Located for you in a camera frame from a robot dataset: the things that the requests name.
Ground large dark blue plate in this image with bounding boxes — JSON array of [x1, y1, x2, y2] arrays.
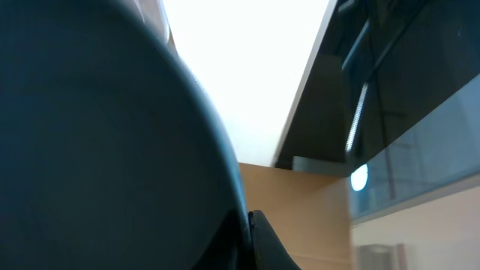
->
[[1, 0, 255, 270]]

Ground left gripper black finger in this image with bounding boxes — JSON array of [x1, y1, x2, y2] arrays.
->
[[248, 210, 300, 270]]

